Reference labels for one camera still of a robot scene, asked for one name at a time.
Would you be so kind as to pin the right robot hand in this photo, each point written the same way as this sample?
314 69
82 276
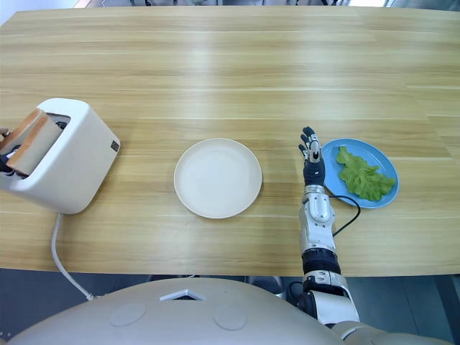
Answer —
314 172

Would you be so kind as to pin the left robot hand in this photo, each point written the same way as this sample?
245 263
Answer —
3 163

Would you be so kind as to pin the bread slice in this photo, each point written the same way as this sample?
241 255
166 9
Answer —
37 145
27 124

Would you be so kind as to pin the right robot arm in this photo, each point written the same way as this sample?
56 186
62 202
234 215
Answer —
318 230

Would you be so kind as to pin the green lettuce leaf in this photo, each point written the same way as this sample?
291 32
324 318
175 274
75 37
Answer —
363 176

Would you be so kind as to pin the blue plate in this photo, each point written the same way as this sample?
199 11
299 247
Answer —
386 163

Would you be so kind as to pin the cream toaster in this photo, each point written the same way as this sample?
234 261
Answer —
77 169

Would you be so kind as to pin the cream plate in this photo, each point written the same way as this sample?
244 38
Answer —
218 178

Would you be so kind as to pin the robot body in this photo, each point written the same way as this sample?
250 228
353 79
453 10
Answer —
172 316

